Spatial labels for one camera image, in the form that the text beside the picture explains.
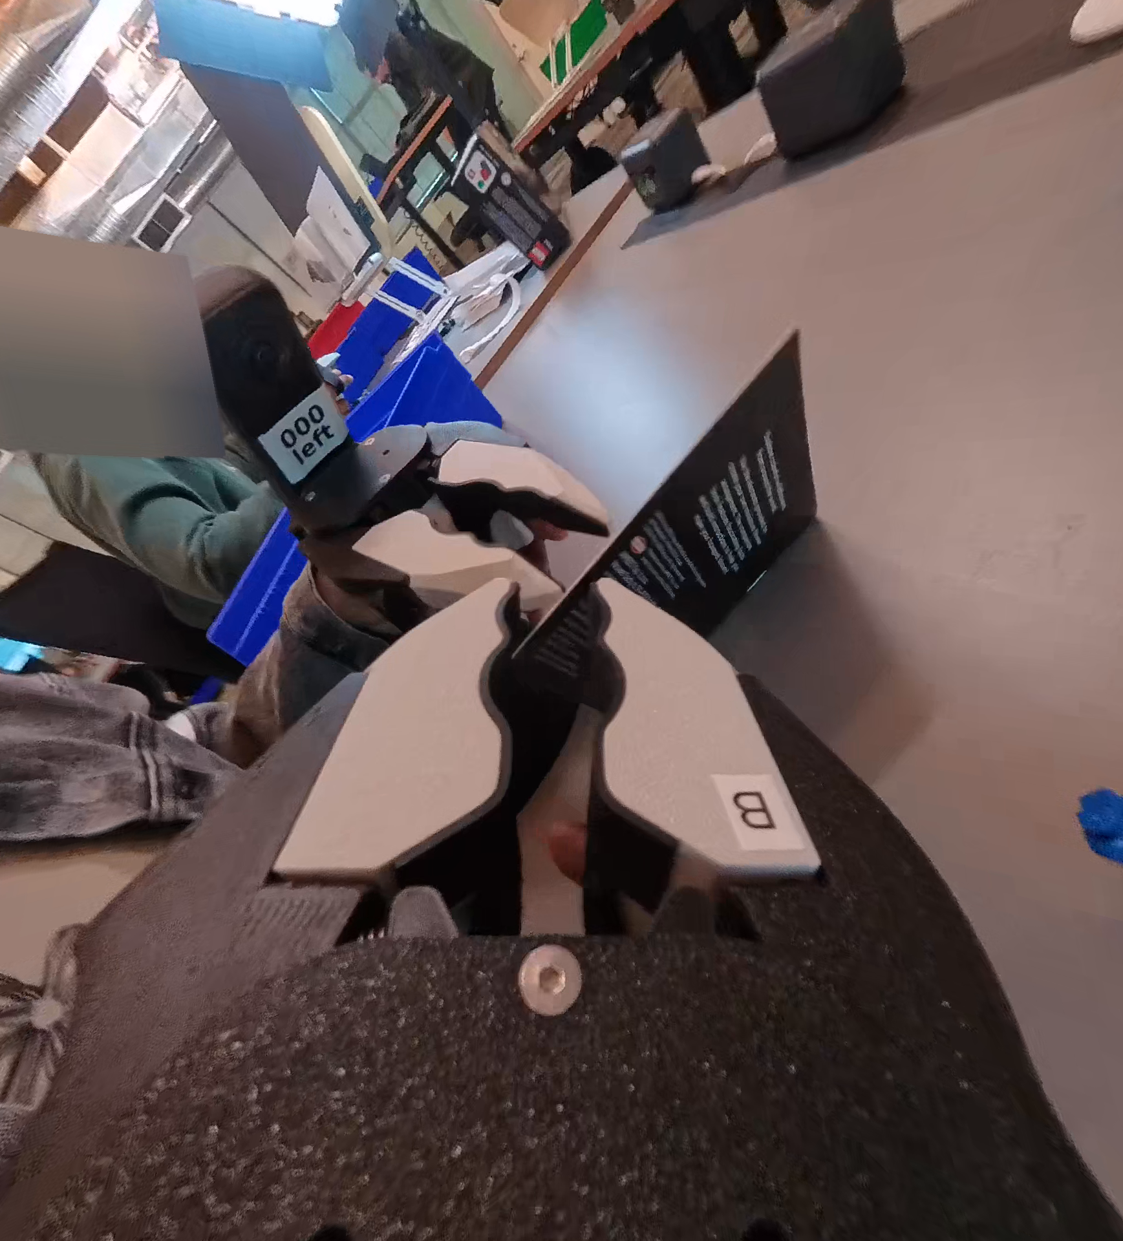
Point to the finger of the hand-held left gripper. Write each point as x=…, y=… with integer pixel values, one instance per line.
x=523, y=480
x=435, y=563

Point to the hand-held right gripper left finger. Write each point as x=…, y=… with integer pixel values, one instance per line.
x=406, y=757

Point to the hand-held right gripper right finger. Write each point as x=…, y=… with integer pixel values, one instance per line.
x=687, y=737

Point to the black flower-print carton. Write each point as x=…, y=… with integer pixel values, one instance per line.
x=717, y=524

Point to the person's left forearm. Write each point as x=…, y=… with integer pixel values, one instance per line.
x=299, y=669

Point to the person's left hand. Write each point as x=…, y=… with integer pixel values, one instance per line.
x=357, y=591

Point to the blue plastic bin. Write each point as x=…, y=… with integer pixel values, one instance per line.
x=376, y=330
x=426, y=388

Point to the red plastic bin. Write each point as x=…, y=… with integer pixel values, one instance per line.
x=334, y=330

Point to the person's green sweater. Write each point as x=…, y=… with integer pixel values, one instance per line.
x=154, y=524

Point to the white appliance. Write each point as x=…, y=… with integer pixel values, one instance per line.
x=328, y=223

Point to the black carton with colour print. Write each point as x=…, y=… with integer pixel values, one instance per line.
x=523, y=214

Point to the small black device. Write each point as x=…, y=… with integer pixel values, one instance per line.
x=667, y=165

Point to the blue board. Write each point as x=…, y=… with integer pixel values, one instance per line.
x=251, y=39

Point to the wooden-edged table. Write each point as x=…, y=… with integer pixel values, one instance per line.
x=726, y=48

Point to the dark grey box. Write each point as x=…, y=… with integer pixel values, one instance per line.
x=832, y=78

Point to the white rounded object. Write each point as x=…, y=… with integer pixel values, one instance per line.
x=1103, y=20

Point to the silver ventilation duct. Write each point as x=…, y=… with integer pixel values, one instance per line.
x=27, y=68

